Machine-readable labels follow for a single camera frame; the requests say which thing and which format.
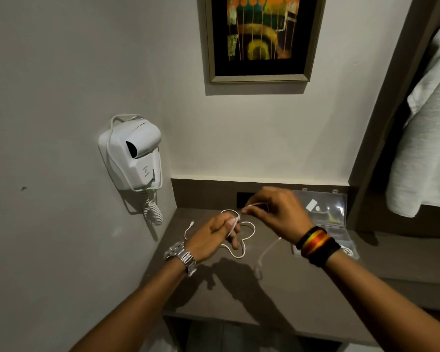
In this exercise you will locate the person's left hand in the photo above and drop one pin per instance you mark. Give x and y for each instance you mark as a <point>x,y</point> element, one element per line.
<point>207,240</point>

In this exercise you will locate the person's right hand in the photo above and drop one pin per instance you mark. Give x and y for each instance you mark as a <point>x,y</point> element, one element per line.
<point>283,215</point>

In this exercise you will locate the person's right fingers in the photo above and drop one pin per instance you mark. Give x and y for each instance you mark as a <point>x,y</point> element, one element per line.
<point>253,208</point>

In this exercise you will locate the person's left fingers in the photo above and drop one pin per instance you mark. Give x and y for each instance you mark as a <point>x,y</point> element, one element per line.
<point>230,227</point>

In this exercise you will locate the person's left forearm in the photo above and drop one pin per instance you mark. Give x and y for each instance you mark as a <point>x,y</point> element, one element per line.
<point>132,307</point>

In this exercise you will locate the person's right forearm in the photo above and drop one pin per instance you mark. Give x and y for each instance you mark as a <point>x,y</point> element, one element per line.
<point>388,307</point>

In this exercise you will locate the silver metal wristwatch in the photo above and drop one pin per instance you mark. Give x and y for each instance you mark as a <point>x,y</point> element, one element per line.
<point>181,255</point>

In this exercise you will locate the red yellow black wristband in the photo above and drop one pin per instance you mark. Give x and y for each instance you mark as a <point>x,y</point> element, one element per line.
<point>317,244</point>

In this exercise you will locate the clear plastic storage box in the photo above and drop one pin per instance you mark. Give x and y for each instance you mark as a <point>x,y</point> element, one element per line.
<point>326,219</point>

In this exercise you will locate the framed abstract painting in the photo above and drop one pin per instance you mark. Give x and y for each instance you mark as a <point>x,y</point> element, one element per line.
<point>262,36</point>

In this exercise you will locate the white hanging towel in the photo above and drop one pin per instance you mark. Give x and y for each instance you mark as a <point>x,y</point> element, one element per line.
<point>423,142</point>

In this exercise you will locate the white wall-mounted hair dryer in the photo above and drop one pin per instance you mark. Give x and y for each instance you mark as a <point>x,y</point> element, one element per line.
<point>132,153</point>

